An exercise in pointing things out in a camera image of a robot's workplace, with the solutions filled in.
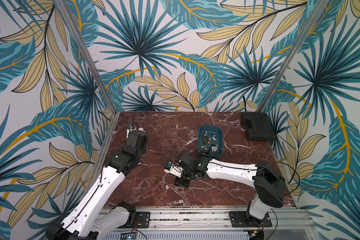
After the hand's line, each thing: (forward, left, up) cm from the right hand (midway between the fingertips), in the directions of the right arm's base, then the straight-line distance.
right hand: (175, 180), depth 80 cm
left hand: (+13, +20, +18) cm, 29 cm away
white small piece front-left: (-1, +5, -5) cm, 7 cm away
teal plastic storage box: (+27, -24, -4) cm, 37 cm away
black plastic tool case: (+38, -60, -3) cm, 71 cm away
